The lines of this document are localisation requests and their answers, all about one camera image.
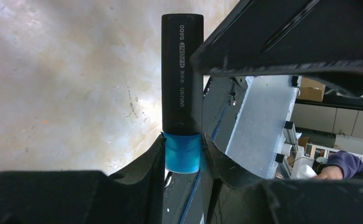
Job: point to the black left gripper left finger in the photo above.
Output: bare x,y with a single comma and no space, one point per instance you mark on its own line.
132,195

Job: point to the black marker blue cap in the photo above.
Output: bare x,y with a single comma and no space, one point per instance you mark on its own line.
182,90

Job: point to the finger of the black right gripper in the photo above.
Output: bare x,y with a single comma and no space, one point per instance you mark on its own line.
319,39

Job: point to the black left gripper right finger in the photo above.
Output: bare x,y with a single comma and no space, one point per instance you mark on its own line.
233,195

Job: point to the cardboard box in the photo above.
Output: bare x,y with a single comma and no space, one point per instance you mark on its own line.
311,90

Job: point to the person in background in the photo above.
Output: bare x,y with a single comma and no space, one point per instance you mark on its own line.
341,165

